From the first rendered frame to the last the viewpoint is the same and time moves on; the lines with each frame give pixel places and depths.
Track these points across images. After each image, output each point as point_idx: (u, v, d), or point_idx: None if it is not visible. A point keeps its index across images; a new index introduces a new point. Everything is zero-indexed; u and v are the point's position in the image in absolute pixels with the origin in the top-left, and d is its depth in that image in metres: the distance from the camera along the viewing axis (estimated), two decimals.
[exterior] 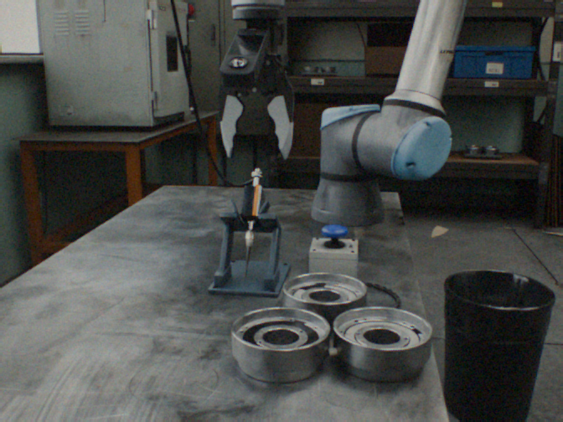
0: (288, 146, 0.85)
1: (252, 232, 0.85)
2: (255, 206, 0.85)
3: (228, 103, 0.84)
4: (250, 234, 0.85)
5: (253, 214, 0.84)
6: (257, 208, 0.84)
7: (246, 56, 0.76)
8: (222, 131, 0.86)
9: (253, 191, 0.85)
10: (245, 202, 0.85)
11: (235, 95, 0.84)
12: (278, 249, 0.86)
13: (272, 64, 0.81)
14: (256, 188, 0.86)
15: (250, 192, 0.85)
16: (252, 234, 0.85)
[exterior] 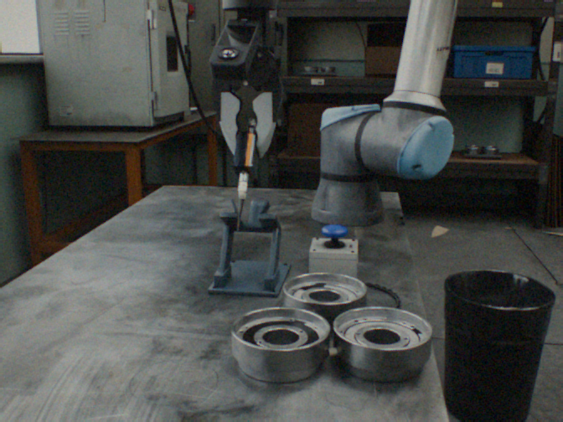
0: (266, 146, 0.81)
1: (245, 184, 0.79)
2: (247, 156, 0.79)
3: (224, 100, 0.80)
4: (243, 187, 0.79)
5: (245, 165, 0.78)
6: (250, 158, 0.79)
7: (237, 47, 0.72)
8: (223, 131, 0.81)
9: (246, 140, 0.80)
10: (238, 151, 0.79)
11: (229, 91, 0.79)
12: (278, 249, 0.86)
13: (265, 57, 0.77)
14: (250, 137, 0.80)
15: (243, 142, 0.80)
16: (245, 187, 0.79)
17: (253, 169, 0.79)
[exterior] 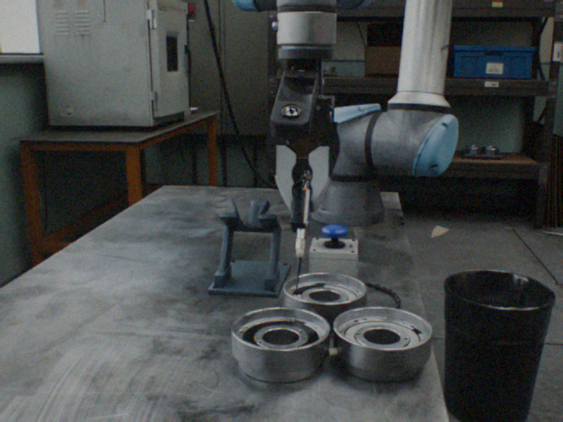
0: (320, 200, 0.78)
1: (303, 241, 0.76)
2: None
3: (279, 154, 0.77)
4: (301, 244, 0.76)
5: None
6: (306, 215, 0.76)
7: (299, 103, 0.69)
8: (278, 185, 0.78)
9: (304, 195, 0.77)
10: (296, 208, 0.76)
11: (285, 144, 0.76)
12: (278, 249, 0.86)
13: (323, 110, 0.74)
14: None
15: (301, 198, 0.77)
16: (302, 244, 0.76)
17: (308, 225, 0.76)
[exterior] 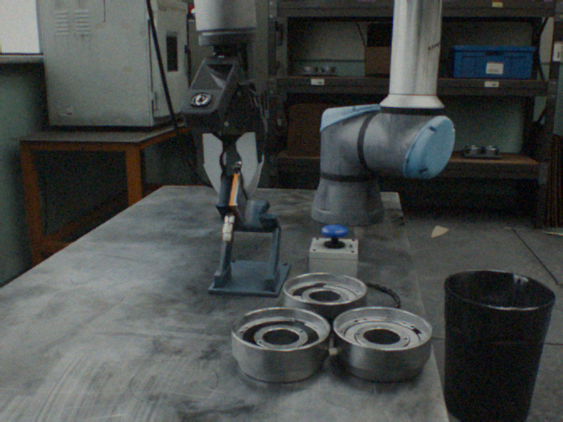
0: (253, 187, 0.77)
1: (230, 225, 0.74)
2: (232, 195, 0.74)
3: (205, 142, 0.76)
4: (228, 228, 0.74)
5: (229, 204, 0.74)
6: (235, 198, 0.74)
7: (210, 91, 0.68)
8: (208, 173, 0.77)
9: (231, 180, 0.76)
10: (223, 192, 0.75)
11: (210, 132, 0.75)
12: (278, 249, 0.86)
13: (245, 95, 0.72)
14: (235, 178, 0.76)
15: (228, 182, 0.76)
16: (229, 228, 0.74)
17: (239, 209, 0.74)
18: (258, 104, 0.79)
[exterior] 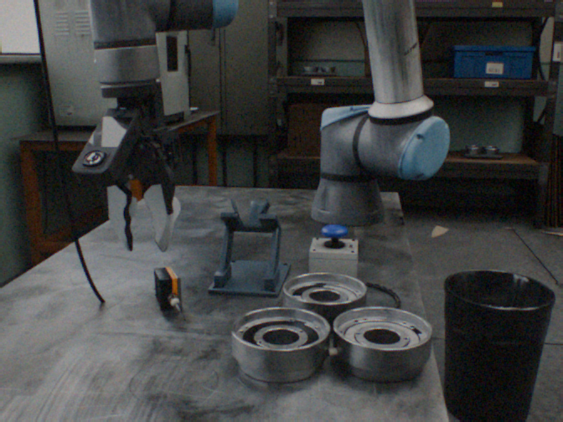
0: (167, 239, 0.74)
1: (176, 295, 0.75)
2: (172, 275, 0.78)
3: (110, 193, 0.74)
4: (175, 295, 0.75)
5: (173, 278, 0.77)
6: (176, 275, 0.78)
7: (105, 148, 0.66)
8: (112, 224, 0.75)
9: (165, 269, 0.80)
10: (161, 274, 0.78)
11: (115, 184, 0.73)
12: (278, 249, 0.86)
13: (147, 148, 0.70)
14: (167, 268, 0.80)
15: (162, 270, 0.79)
16: (177, 296, 0.75)
17: (180, 285, 0.77)
18: (168, 152, 0.77)
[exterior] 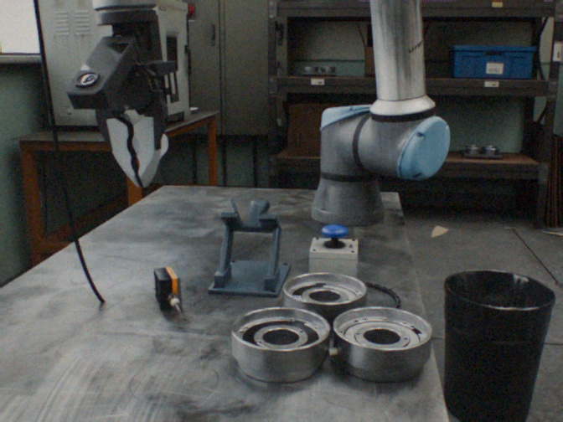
0: (150, 174, 0.73)
1: (176, 295, 0.75)
2: (172, 275, 0.78)
3: (111, 128, 0.72)
4: (175, 295, 0.75)
5: (173, 278, 0.77)
6: (176, 275, 0.78)
7: (100, 71, 0.63)
8: (117, 161, 0.73)
9: (165, 269, 0.80)
10: (161, 274, 0.78)
11: (114, 117, 0.71)
12: (278, 249, 0.86)
13: (142, 76, 0.68)
14: (167, 268, 0.80)
15: (162, 270, 0.79)
16: (176, 296, 0.75)
17: (180, 285, 0.77)
18: (165, 86, 0.74)
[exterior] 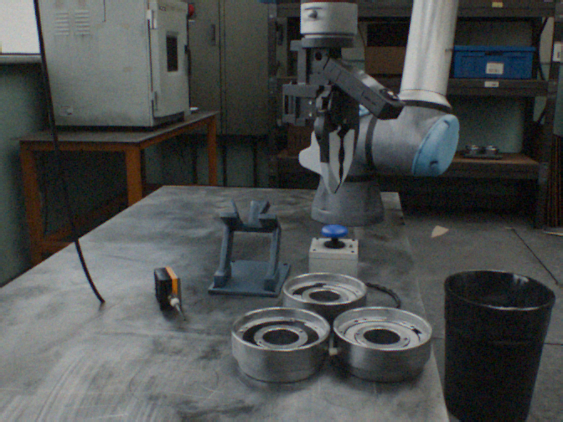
0: (343, 180, 0.84)
1: (176, 295, 0.75)
2: (172, 275, 0.78)
3: (331, 141, 0.79)
4: (175, 295, 0.75)
5: (173, 278, 0.77)
6: (176, 275, 0.78)
7: (382, 88, 0.75)
8: (330, 171, 0.80)
9: (165, 269, 0.80)
10: (161, 274, 0.78)
11: (333, 131, 0.79)
12: (278, 249, 0.86)
13: None
14: (167, 268, 0.80)
15: (162, 270, 0.79)
16: (176, 296, 0.75)
17: (180, 285, 0.77)
18: None
